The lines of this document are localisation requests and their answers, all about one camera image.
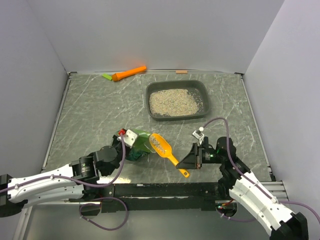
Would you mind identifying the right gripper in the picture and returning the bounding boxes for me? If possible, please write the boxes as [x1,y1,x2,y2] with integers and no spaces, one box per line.
[176,142,225,169]

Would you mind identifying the green litter bag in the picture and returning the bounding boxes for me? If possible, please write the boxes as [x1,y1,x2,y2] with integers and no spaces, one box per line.
[125,129,156,162]

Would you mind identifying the yellow plastic scoop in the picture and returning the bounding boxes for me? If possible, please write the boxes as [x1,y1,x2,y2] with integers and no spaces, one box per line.
[149,133,190,178]

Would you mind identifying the grey litter box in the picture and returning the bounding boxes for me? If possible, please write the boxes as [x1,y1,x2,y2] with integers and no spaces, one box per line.
[145,80,211,122]

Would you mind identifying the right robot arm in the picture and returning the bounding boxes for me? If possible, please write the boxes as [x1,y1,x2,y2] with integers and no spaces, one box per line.
[176,136,309,240]

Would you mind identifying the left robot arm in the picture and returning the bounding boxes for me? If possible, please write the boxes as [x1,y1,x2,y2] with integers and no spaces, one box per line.
[0,134,132,218]

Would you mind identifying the litter granules in box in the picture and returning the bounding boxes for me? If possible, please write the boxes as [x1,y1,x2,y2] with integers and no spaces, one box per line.
[149,88,203,117]

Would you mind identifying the orange toy microphone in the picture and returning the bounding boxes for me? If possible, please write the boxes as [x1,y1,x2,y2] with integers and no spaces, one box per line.
[111,66,147,82]

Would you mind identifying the green rectangular block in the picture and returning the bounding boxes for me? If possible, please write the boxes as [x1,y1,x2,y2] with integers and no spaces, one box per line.
[101,73,113,81]

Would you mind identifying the tan tape piece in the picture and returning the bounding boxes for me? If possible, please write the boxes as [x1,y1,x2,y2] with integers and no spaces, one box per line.
[175,70,188,74]

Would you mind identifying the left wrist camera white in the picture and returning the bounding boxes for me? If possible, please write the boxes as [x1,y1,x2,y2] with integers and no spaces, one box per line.
[117,129,138,148]

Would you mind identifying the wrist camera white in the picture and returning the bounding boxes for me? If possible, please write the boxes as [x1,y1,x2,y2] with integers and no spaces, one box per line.
[117,129,138,148]
[192,127,205,145]

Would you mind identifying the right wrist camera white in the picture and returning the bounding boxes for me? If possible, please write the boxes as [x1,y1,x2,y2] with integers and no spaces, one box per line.
[192,127,205,145]

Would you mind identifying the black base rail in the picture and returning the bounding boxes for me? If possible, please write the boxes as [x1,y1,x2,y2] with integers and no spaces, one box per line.
[69,182,236,213]

